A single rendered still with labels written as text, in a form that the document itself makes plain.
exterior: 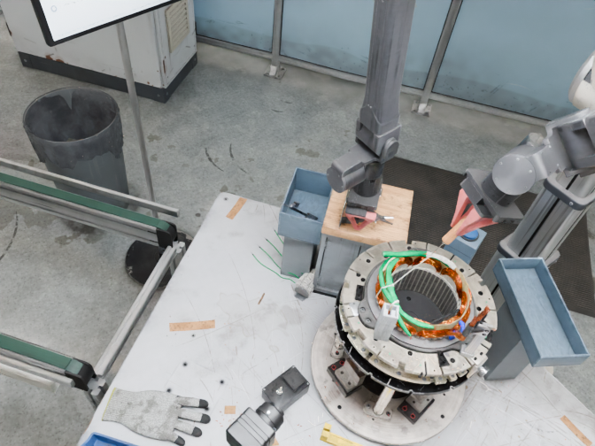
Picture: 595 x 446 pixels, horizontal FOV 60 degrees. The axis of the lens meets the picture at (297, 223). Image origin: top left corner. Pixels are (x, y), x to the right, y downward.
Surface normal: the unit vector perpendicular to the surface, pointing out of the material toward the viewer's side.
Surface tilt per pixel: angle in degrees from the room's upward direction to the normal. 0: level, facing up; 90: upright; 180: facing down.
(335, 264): 90
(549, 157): 40
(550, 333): 0
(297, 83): 0
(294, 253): 90
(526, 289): 0
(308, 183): 90
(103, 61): 90
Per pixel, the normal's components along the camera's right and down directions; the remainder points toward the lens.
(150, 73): -0.29, 0.71
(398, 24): 0.54, 0.68
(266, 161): 0.08, -0.65
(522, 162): -0.61, 0.34
